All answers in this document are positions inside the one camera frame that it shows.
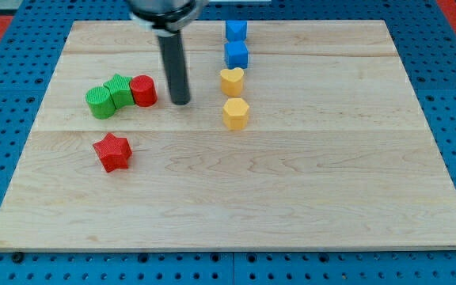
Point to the red star block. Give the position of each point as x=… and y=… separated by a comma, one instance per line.
x=113, y=152

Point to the green star block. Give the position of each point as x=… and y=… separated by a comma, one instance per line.
x=120, y=91

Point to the yellow hexagon block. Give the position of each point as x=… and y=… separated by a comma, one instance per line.
x=235, y=113

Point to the yellow heart block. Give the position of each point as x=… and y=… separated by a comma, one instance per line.
x=232, y=81

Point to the wooden board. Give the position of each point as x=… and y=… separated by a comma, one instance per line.
x=337, y=154

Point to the blue cube block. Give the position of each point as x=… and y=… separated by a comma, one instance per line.
x=236, y=54

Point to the red cylinder block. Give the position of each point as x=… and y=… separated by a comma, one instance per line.
x=143, y=90

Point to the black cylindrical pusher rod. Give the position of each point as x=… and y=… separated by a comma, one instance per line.
x=176, y=72

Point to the blue triangle block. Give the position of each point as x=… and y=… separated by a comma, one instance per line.
x=236, y=30

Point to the green cylinder block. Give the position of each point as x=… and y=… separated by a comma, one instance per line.
x=100, y=102

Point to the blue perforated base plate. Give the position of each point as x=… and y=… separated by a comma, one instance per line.
x=30, y=49

